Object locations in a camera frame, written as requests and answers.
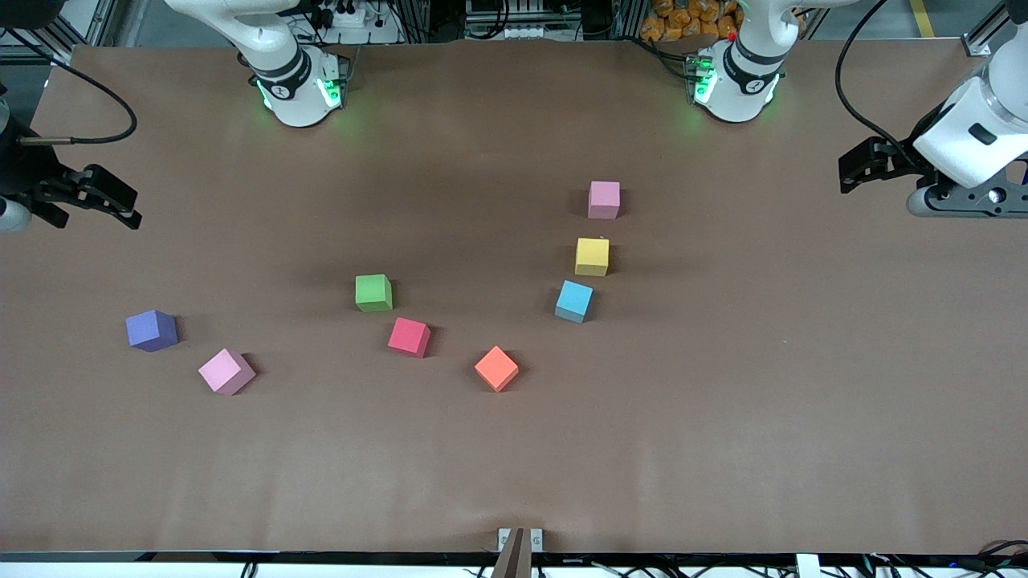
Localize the pink foam cube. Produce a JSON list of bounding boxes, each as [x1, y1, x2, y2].
[[198, 348, 257, 397], [588, 181, 622, 220]]

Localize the green foam cube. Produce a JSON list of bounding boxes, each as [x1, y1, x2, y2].
[[355, 274, 394, 313]]

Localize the yellow foam cube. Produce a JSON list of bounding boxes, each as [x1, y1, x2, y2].
[[575, 238, 610, 277]]

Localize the red foam cube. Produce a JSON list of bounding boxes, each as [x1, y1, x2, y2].
[[387, 317, 432, 359]]

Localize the blue foam cube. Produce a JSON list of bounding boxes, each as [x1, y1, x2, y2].
[[554, 279, 595, 324]]

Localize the purple foam cube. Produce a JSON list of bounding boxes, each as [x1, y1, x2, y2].
[[125, 309, 179, 353]]

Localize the orange snack bags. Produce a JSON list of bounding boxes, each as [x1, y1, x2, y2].
[[640, 0, 740, 43]]

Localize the brown table cover sheet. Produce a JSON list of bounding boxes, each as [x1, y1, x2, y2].
[[0, 40, 1028, 555]]

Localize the white power strip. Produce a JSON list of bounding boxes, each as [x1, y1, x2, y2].
[[464, 0, 563, 41], [317, 0, 402, 45]]

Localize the orange foam cube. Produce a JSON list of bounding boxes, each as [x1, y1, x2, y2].
[[474, 345, 520, 393]]

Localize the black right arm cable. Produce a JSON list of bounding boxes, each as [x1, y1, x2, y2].
[[4, 31, 139, 147]]

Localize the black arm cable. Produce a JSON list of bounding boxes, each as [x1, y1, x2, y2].
[[4, 31, 139, 147], [834, 0, 916, 157]]

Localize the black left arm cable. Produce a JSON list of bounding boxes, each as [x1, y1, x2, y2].
[[834, 0, 916, 157]]

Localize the aluminium frame profile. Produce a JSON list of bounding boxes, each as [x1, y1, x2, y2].
[[0, 16, 121, 67], [964, 0, 1028, 57]]

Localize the black floor cables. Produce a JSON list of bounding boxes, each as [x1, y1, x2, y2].
[[859, 539, 1028, 578]]

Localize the small metal mounting bracket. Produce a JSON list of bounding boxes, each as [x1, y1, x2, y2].
[[498, 527, 544, 553]]

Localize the brown camera strut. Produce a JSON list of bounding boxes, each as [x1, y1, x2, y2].
[[492, 527, 535, 578]]

